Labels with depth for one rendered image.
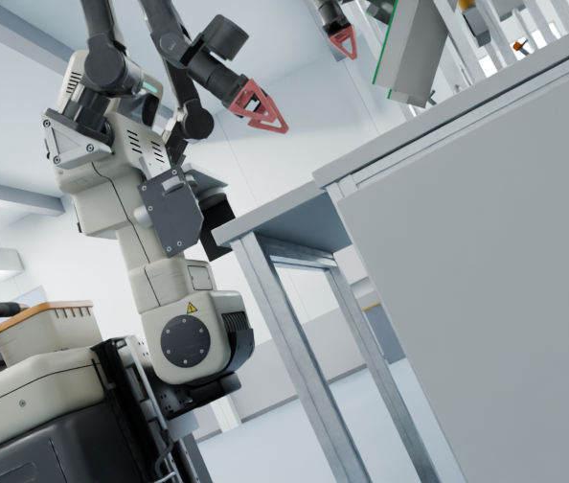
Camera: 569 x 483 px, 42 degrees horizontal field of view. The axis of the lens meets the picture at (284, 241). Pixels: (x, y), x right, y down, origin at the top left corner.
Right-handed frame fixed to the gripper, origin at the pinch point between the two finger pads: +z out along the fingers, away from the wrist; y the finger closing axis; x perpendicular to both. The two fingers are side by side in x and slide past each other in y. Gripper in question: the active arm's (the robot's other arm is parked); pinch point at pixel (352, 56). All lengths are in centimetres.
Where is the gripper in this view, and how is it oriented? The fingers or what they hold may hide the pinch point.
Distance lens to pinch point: 194.4
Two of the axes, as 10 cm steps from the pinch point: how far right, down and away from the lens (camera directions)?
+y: 3.3, 0.0, 9.4
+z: 4.3, 8.9, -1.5
